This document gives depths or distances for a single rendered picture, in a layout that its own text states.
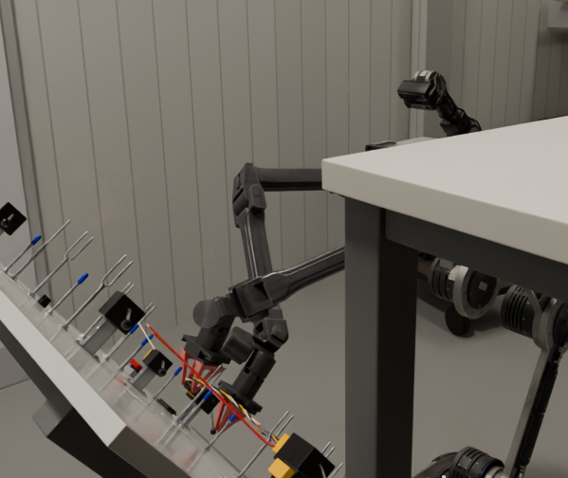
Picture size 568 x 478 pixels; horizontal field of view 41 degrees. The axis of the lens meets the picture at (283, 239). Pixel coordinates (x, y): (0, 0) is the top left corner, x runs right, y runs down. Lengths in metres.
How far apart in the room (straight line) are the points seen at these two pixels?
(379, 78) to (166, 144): 1.85
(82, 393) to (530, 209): 0.34
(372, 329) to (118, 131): 3.84
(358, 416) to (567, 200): 0.22
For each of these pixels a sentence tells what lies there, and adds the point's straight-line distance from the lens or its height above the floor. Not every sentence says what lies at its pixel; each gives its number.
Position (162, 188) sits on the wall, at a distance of 4.48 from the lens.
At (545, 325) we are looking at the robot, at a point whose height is 0.90.
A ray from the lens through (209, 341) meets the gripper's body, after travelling 1.58.
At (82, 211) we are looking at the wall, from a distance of 4.25.
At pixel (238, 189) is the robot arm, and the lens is 1.98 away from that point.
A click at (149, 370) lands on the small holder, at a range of 1.32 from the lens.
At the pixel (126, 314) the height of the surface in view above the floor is 1.54.
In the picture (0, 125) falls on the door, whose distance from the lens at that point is 3.95.
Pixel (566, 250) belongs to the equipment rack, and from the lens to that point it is 0.36.
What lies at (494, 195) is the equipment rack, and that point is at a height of 1.85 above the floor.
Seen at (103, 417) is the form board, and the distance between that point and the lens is 0.53.
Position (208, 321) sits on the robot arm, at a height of 1.34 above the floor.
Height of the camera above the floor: 1.95
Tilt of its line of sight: 18 degrees down
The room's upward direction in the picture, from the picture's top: 2 degrees counter-clockwise
